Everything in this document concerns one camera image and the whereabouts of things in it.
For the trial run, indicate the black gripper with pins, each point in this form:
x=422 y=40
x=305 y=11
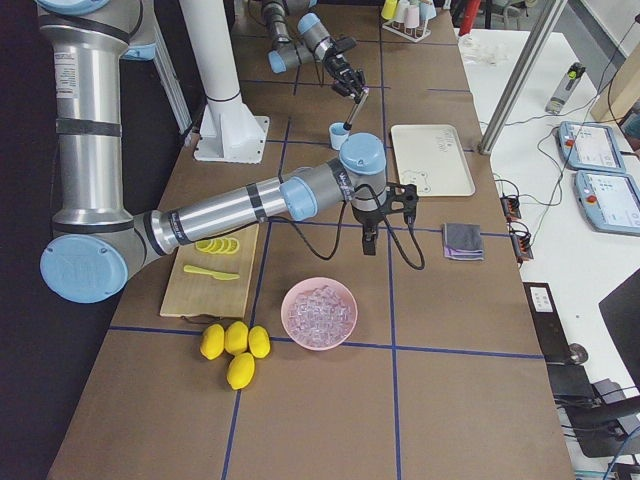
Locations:
x=365 y=218
x=338 y=64

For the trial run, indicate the light blue plastic cup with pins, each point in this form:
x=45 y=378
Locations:
x=338 y=134

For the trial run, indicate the steel muddler rod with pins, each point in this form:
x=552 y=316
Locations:
x=359 y=103

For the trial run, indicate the yellow cup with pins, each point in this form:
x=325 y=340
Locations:
x=388 y=9

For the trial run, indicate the white cup rack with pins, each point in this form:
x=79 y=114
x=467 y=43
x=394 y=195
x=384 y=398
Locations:
x=409 y=32

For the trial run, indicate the pink bowl of ice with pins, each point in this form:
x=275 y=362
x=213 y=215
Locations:
x=319 y=313

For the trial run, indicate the pink cup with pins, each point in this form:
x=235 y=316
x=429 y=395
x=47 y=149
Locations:
x=412 y=17

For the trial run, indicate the grey purple folded cloth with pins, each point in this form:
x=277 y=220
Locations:
x=462 y=242

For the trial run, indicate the cream bear serving tray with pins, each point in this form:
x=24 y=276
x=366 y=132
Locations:
x=431 y=157

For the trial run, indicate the lemon slices row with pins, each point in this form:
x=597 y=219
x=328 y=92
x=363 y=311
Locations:
x=218 y=246

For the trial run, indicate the black power strip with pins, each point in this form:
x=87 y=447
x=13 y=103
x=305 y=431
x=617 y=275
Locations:
x=511 y=207
x=521 y=245

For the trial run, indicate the whole yellow lemon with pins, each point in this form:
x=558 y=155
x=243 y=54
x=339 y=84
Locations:
x=236 y=338
x=241 y=371
x=259 y=342
x=212 y=342

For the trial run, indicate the yellow plastic knife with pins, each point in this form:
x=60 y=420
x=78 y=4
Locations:
x=217 y=275

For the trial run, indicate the wooden cutting board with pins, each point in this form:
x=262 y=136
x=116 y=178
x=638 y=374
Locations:
x=193 y=294

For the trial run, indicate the blue teach pendant tablet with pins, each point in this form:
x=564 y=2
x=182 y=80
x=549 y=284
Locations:
x=609 y=200
x=590 y=146

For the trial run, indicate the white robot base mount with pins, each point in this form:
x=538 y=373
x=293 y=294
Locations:
x=229 y=131

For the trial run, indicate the aluminium frame post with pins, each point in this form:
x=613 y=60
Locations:
x=527 y=59

